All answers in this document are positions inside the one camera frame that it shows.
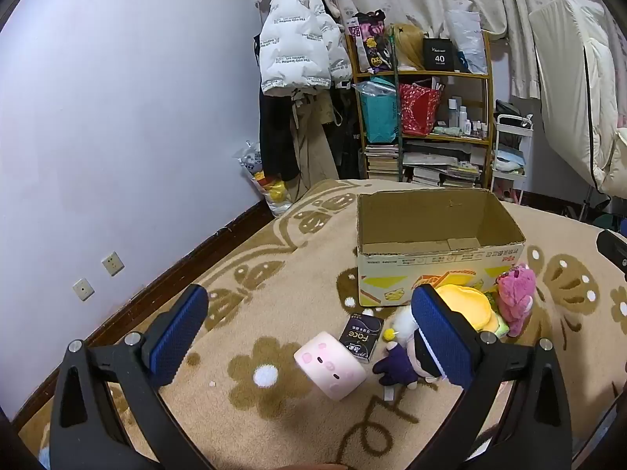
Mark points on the white-haired plush doll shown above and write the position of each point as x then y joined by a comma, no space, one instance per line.
397,364

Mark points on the cardboard box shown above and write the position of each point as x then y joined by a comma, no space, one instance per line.
392,274

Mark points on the pink pig plush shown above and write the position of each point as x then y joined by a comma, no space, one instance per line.
328,362

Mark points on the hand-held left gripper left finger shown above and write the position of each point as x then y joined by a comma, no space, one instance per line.
179,338

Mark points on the cream garment cover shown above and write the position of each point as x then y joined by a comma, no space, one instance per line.
563,83

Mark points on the wooden shelf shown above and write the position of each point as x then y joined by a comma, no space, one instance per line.
421,75

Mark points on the yellow plush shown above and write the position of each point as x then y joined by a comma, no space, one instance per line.
465,303

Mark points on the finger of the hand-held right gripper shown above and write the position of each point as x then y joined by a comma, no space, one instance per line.
615,254

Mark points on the white trolley cart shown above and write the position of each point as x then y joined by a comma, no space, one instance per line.
512,120

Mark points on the dark tissue pack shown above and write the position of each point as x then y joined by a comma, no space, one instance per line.
360,335

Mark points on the white puffer jacket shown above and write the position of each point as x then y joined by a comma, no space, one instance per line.
294,44

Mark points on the blond wig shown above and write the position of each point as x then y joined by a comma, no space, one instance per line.
409,44

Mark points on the white plastic bag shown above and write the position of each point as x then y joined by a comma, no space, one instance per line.
465,34

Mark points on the beige hanging trousers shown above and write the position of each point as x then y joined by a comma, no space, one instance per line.
313,147

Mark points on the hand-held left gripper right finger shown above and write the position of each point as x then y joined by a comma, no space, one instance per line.
441,338

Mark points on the wall socket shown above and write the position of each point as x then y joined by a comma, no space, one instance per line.
112,264
83,290

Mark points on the green pole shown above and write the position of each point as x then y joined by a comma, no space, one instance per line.
397,107

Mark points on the teal bag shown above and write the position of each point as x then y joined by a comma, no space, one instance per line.
379,117

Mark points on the printed purple tote bag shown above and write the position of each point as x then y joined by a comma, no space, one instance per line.
372,44

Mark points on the stack of books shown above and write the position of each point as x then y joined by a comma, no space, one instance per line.
382,161

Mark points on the white fluffy plush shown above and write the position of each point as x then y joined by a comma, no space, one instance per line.
404,323

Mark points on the black hanging garment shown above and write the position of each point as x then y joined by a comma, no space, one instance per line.
277,132

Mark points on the light blue cloth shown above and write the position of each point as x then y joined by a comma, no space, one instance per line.
509,159

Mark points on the black box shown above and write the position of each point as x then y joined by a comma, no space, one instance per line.
438,56

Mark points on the group of cosmetic bottles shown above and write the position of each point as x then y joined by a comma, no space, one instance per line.
458,112

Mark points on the pink bear plush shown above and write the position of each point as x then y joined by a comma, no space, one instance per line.
517,289

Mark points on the plastic bag of toys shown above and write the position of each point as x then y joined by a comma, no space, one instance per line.
272,191

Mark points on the red bag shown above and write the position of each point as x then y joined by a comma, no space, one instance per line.
416,110

